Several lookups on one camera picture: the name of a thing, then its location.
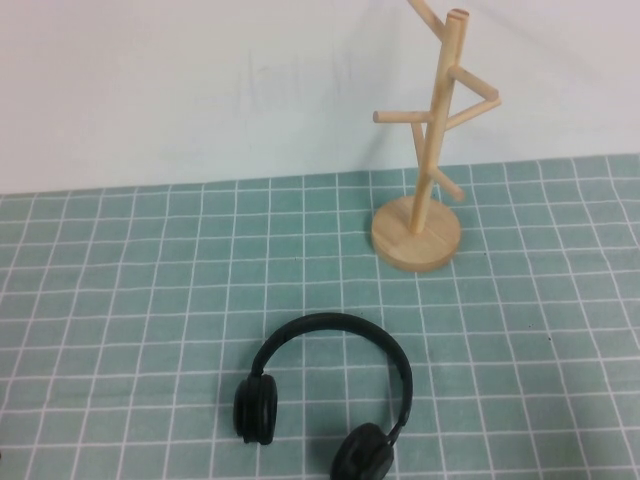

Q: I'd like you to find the black over-ear headphones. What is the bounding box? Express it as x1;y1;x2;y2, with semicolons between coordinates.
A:
233;312;415;480

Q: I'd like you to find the wooden branch headphone stand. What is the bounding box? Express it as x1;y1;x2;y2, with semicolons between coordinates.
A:
370;0;502;274

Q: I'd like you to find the green white checked tablecloth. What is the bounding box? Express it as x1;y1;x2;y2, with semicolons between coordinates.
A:
0;154;640;480

